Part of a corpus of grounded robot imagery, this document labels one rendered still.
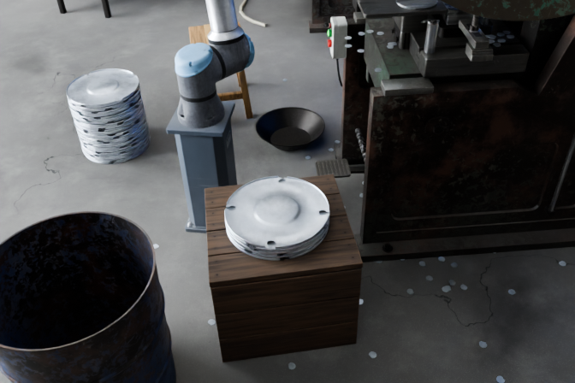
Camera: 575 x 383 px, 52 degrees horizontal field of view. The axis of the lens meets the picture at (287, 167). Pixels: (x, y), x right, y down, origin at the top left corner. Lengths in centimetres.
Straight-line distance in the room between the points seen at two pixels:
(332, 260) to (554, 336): 75
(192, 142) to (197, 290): 48
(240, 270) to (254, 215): 17
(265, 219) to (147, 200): 84
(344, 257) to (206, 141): 62
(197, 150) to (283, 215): 46
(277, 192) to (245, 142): 91
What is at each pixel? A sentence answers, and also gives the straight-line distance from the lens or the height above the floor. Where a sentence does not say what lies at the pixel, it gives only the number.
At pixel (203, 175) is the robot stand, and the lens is 199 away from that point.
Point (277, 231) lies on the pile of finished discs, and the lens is 157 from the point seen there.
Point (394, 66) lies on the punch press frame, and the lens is 180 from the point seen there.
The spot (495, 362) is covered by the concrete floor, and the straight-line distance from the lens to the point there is 187.
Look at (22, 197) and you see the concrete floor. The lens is 254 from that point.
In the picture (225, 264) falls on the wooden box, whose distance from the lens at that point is 157.
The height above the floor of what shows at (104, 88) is 29.
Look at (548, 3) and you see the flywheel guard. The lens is 147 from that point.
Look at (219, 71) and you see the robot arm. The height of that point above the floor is 61.
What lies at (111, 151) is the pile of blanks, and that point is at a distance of 254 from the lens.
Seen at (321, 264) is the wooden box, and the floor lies 35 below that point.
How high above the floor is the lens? 149
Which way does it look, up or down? 38 degrees down
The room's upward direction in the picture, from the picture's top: 2 degrees counter-clockwise
